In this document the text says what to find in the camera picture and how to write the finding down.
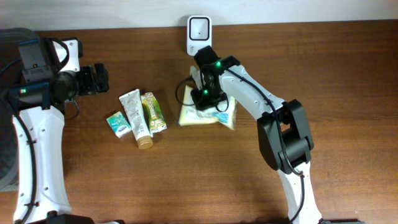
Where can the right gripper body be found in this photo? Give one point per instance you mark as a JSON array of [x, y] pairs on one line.
[[206, 99]]

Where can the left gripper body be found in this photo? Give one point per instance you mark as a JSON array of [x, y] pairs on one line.
[[87, 82]]

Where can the large yellow white snack bag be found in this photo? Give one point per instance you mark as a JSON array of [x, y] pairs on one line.
[[223, 112]]

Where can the white cosmetic tube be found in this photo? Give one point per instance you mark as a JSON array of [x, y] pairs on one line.
[[132, 105]]

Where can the teal tissue pack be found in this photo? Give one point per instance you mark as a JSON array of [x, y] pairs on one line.
[[119, 124]]

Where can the green yellow snack bar wrapper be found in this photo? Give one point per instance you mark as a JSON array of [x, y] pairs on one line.
[[156, 120]]

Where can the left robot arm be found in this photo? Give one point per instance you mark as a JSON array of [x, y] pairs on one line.
[[52, 77]]

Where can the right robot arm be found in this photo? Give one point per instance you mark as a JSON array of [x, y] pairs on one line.
[[285, 139]]

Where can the white barcode scanner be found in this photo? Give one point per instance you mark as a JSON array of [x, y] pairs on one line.
[[199, 33]]

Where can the grey plastic mesh basket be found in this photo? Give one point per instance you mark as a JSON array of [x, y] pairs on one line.
[[10, 75]]

